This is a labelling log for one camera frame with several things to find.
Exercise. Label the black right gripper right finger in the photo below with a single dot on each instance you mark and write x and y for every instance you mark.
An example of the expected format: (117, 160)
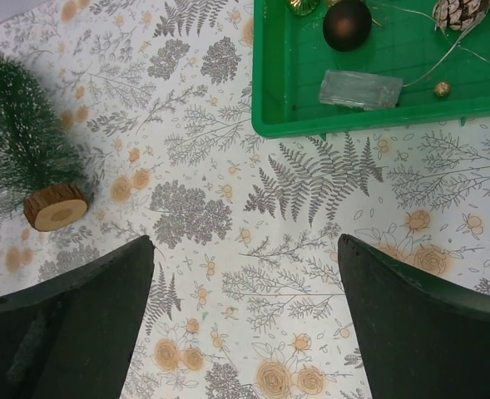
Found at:
(420, 336)

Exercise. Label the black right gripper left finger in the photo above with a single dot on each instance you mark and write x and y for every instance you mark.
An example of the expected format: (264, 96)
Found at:
(73, 336)

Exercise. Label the small green christmas tree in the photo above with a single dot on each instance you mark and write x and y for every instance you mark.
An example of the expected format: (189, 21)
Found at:
(41, 172)

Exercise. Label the floral paper mat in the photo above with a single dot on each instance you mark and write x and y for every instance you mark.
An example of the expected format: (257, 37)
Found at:
(246, 297)

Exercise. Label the small gold glitter ball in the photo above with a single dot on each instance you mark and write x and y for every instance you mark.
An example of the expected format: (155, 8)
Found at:
(442, 89)

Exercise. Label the green plastic tray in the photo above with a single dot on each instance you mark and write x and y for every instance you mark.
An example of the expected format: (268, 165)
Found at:
(291, 56)

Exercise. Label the dark brown bauble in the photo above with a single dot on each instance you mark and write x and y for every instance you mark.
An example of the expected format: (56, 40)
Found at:
(347, 25)

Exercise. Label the frosted pine cone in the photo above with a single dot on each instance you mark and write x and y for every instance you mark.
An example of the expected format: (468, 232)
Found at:
(458, 15)

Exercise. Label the gold ribbed ornament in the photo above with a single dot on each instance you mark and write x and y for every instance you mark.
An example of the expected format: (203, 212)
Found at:
(302, 8)

